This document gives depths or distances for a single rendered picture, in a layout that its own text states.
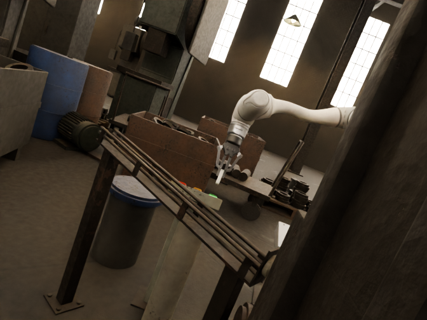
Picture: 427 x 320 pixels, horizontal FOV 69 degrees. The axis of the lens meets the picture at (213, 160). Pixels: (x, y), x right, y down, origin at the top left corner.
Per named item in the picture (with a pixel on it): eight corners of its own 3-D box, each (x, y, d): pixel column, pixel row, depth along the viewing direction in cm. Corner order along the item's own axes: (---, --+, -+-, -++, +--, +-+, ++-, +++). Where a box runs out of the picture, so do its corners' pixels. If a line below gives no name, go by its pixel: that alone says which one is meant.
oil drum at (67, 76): (48, 144, 315) (73, 59, 299) (-6, 123, 315) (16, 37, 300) (77, 139, 373) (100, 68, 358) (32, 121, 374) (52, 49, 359)
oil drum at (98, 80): (79, 141, 369) (101, 68, 354) (33, 123, 369) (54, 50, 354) (101, 137, 427) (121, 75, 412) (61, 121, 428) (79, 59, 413)
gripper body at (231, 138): (227, 131, 141) (220, 150, 139) (244, 138, 141) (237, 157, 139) (226, 135, 148) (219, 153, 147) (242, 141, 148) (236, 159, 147)
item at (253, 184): (269, 213, 377) (301, 140, 361) (265, 229, 314) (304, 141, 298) (183, 174, 399) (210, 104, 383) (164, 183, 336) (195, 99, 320)
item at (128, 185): (131, 280, 159) (158, 206, 151) (73, 258, 159) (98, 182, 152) (148, 253, 190) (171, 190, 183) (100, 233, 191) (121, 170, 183)
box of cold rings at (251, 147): (243, 175, 547) (260, 136, 535) (247, 188, 466) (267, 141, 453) (189, 155, 543) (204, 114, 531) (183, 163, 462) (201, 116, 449)
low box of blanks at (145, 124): (199, 184, 383) (218, 135, 372) (199, 204, 312) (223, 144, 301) (128, 159, 373) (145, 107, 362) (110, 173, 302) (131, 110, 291)
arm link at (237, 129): (250, 127, 141) (245, 138, 140) (246, 132, 150) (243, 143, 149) (231, 119, 141) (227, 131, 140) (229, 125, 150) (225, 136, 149)
